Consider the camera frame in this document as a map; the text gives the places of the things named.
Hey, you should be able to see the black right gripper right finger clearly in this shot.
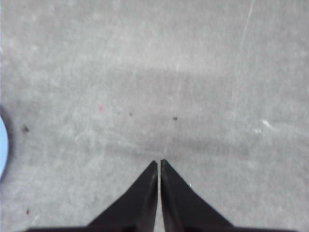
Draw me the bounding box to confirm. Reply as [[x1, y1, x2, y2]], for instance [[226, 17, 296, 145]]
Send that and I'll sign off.
[[161, 159, 233, 227]]

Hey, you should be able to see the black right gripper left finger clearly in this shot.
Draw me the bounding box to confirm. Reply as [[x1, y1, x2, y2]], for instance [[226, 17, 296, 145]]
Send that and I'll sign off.
[[88, 161, 158, 227]]

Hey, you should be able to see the blue round plate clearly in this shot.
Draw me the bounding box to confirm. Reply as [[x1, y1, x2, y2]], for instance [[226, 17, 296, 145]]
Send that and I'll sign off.
[[0, 118, 9, 177]]

